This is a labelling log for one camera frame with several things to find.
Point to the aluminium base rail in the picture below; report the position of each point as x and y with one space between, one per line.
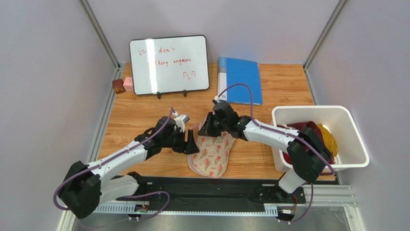
331 207

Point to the floral mesh laundry bag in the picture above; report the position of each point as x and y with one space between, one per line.
213 156

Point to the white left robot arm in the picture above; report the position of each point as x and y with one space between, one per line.
86 186

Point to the white plastic bin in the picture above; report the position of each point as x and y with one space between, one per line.
338 121

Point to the dark red clothes pile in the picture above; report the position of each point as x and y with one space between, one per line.
313 126

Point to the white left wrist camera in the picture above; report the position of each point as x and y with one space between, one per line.
181 120

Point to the white dry-erase board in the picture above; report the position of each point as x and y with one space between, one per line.
173 64

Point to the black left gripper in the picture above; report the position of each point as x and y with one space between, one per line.
189 147

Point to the brown cube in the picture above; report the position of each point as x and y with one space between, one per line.
118 86

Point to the blue file folder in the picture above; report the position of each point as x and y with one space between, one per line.
232 71

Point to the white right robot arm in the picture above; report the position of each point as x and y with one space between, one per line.
308 153

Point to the yellow garment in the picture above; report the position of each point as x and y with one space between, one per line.
328 140

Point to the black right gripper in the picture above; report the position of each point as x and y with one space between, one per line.
211 123

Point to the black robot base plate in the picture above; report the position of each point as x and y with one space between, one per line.
213 195

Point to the pink cube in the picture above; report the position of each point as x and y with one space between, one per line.
128 84

